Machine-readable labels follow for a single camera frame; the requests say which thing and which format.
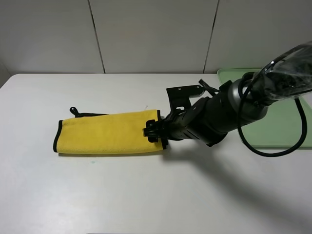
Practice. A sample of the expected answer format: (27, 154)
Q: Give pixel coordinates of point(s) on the yellow towel with black trim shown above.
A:
(103, 134)

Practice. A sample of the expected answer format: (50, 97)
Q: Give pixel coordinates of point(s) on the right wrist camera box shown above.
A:
(179, 97)

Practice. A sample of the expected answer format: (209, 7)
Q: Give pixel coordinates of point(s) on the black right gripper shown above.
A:
(190, 124)

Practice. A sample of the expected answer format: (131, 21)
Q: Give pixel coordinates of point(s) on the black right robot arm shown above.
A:
(208, 114)

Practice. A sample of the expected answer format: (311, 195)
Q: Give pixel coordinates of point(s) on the light green plastic tray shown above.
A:
(281, 127)

